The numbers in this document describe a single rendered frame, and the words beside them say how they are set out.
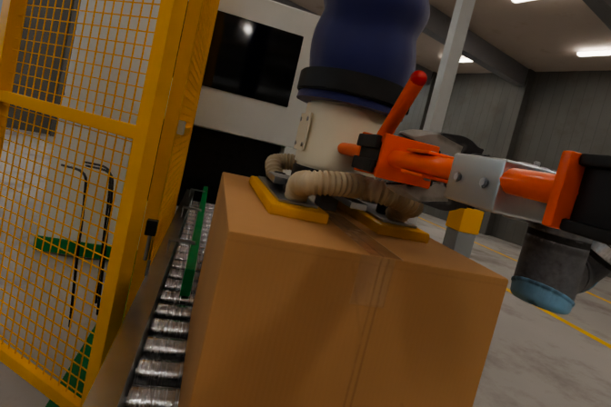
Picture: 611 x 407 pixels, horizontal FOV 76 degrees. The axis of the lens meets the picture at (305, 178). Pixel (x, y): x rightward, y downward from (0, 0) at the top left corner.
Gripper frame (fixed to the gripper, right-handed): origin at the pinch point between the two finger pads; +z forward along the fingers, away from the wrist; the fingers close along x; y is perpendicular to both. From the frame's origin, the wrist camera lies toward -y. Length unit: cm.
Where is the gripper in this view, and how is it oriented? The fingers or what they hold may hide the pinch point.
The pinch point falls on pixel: (402, 161)
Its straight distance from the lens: 55.0
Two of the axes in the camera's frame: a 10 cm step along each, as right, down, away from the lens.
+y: -2.2, -1.4, 9.7
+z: -9.5, -2.1, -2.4
